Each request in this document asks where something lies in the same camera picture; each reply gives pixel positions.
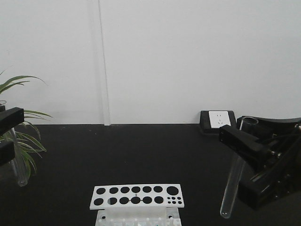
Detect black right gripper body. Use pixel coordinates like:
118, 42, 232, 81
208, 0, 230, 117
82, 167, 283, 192
249, 127, 301, 196

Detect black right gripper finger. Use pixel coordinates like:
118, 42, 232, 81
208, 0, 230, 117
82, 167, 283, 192
219, 125, 270, 165
238, 165, 301, 210

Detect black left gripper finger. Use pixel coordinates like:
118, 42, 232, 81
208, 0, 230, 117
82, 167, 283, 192
0, 107, 24, 136
0, 141, 15, 166

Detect short glass test tube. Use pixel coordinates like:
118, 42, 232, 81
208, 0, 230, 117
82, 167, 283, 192
0, 100, 28, 187

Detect tall glass test tube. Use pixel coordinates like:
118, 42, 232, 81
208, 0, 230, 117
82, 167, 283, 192
220, 116, 258, 219

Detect green potted plant leaves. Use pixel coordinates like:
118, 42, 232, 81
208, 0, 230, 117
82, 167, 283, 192
0, 75, 52, 177

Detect white test tube rack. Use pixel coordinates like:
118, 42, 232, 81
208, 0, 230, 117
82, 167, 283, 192
89, 184, 184, 226

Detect white wall socket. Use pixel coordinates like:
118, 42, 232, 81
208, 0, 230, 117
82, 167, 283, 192
208, 111, 231, 129

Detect black socket mount block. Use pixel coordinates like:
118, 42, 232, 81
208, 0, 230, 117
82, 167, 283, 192
199, 111, 237, 134

